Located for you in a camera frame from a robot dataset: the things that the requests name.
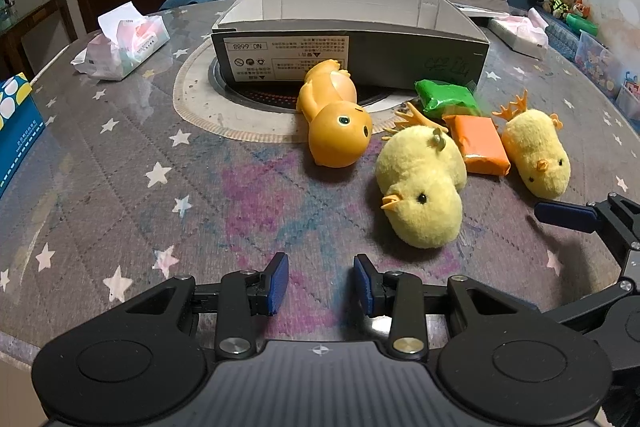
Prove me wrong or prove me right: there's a small yellow plush chick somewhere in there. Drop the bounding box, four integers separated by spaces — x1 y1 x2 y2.
492 90 570 199

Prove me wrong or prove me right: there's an orange clay block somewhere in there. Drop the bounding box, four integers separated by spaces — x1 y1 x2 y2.
444 115 511 176

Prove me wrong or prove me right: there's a large yellow plush chick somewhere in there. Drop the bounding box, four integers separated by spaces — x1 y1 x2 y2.
375 103 468 249

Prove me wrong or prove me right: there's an orange plastic duck toy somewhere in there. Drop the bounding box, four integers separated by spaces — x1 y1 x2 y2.
296 60 372 168

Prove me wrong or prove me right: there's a clear plastic storage box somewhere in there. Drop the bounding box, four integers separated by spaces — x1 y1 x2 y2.
575 31 624 101

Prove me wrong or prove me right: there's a grey star tablecloth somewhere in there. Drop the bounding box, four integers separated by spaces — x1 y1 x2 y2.
1 3 620 365

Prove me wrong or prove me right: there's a round induction cooktop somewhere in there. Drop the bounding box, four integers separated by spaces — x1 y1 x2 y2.
172 32 412 144

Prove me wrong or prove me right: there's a pink tissue pack far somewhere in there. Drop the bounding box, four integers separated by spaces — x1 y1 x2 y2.
488 8 549 61

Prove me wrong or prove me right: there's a dark cardboard shoe box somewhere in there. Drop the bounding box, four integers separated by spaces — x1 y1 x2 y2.
212 0 489 90

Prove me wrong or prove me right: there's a blue tissue box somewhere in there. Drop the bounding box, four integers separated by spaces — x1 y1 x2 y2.
0 72 44 195

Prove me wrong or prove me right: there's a pink white tissue pack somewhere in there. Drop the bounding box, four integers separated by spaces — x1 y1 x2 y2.
70 2 169 81

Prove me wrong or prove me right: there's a dark wooden side cabinet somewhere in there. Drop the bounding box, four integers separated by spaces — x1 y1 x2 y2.
0 0 77 79

